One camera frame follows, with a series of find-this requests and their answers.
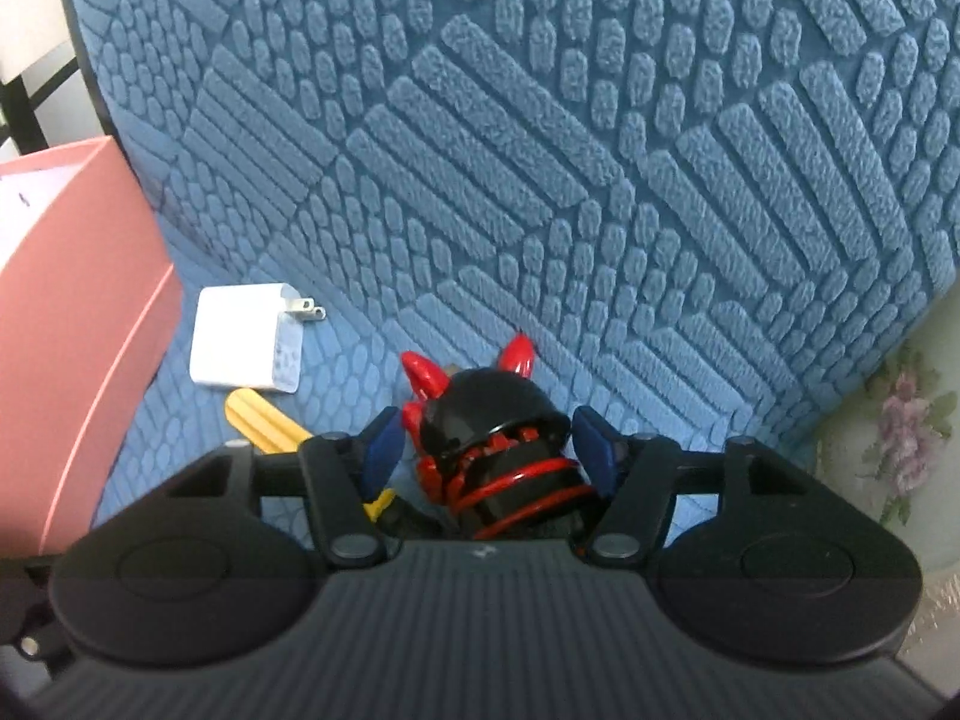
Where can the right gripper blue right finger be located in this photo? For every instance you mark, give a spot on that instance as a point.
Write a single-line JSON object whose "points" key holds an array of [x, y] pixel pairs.
{"points": [[636, 478]]}

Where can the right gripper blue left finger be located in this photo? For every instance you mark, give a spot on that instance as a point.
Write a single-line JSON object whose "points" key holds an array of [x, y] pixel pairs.
{"points": [[343, 474]]}

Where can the white charger with prongs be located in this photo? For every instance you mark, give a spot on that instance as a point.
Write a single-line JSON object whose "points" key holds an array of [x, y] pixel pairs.
{"points": [[250, 336]]}

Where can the yellow handled screwdriver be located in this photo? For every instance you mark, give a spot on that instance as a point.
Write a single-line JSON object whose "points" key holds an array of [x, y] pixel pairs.
{"points": [[273, 432]]}

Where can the cream chair with black frame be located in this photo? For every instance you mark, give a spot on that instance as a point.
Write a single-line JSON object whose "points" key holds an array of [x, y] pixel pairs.
{"points": [[44, 98]]}

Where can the red black toy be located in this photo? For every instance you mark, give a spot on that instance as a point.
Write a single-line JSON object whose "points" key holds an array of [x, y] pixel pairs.
{"points": [[491, 449]]}

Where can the floral lace bed cover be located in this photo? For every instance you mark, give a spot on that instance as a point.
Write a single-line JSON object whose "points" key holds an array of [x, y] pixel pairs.
{"points": [[892, 451]]}

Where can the pink storage box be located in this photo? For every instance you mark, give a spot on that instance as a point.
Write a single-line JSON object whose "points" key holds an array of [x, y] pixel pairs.
{"points": [[90, 301]]}

